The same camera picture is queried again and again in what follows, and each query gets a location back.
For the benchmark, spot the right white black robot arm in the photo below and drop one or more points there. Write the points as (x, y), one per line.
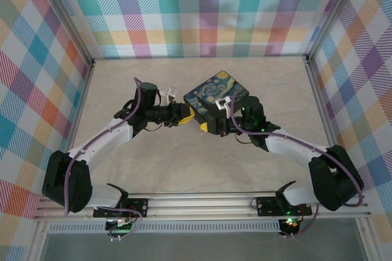
(291, 148)

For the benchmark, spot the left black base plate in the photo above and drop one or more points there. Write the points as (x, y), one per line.
(141, 206)

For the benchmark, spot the left aluminium frame post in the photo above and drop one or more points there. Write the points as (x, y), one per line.
(64, 16)

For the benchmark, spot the black box starry night print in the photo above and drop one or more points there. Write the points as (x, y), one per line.
(214, 92)

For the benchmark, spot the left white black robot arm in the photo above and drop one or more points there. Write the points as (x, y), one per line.
(101, 147)

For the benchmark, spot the aluminium side rail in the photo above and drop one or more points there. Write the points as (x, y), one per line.
(81, 114)
(321, 111)

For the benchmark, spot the left green circuit board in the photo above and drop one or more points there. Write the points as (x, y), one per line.
(121, 225)

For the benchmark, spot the right aluminium frame post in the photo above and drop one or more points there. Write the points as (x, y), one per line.
(333, 16)

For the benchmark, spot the right circuit board with light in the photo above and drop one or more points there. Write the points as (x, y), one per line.
(289, 223)

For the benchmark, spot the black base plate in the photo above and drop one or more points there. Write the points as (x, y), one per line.
(141, 206)
(266, 206)

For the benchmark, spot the left aluminium side rail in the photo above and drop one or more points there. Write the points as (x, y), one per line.
(81, 114)

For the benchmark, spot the aluminium frame post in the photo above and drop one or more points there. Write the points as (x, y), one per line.
(333, 16)
(64, 16)

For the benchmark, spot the right aluminium side rail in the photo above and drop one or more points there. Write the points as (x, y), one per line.
(321, 111)

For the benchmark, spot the aluminium mounting rail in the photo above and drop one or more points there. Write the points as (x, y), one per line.
(199, 206)

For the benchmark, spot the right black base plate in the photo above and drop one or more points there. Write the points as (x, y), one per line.
(266, 206)

